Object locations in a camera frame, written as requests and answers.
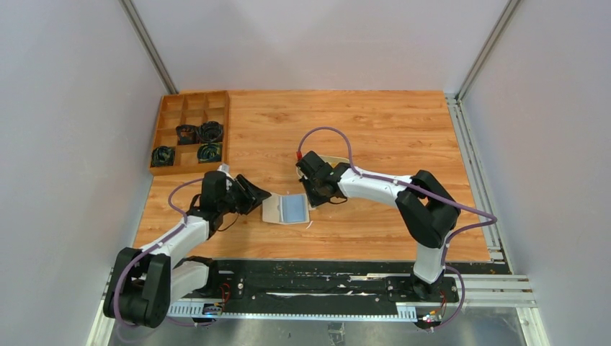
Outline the beige oval plastic tray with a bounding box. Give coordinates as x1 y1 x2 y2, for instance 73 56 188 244
296 155 349 179

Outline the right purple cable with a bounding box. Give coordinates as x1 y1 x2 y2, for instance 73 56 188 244
296 126 499 330

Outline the left aluminium frame post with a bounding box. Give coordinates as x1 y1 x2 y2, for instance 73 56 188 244
118 0 179 94

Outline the beige leather card holder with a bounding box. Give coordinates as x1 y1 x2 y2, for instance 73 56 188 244
262 193 310 225

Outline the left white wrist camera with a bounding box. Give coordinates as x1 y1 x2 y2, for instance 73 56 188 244
217 163 233 184

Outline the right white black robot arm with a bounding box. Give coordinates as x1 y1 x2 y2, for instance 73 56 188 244
296 151 460 285

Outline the purple cable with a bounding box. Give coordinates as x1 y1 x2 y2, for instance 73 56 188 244
296 126 499 330
112 177 215 329

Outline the wooden compartment organizer box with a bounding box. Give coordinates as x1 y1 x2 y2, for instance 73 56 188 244
149 91 230 176

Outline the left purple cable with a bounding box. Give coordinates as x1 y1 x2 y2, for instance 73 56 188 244
112 177 215 329

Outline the right aluminium frame post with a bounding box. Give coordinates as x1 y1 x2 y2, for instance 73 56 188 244
455 0 522 103

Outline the aluminium frame post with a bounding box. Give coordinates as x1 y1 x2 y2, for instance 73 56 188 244
455 0 522 103
118 0 179 94

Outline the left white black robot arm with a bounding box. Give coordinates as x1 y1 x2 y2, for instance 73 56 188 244
103 170 271 329

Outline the aluminium front rail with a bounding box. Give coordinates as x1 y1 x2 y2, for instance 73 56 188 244
102 268 538 321

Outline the rolled dark belt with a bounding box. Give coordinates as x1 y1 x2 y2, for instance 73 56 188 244
176 125 197 146
195 121 224 143
151 146 175 167
196 142 222 164

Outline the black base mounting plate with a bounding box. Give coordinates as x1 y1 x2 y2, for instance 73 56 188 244
128 257 512 316

